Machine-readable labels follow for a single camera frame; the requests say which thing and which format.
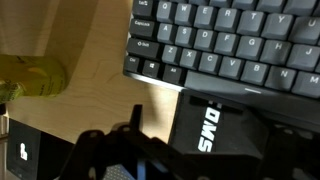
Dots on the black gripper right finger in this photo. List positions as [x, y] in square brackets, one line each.
[286, 153]

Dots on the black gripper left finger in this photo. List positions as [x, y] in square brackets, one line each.
[133, 150]

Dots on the black mechanical keyboard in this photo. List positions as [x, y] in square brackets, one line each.
[233, 43]

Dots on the wooden desk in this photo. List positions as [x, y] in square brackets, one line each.
[100, 100]

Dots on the black desk mat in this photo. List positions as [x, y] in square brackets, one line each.
[190, 130]

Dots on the black box with white logo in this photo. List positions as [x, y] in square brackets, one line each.
[36, 153]

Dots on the yellow green drink can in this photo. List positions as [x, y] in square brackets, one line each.
[33, 78]

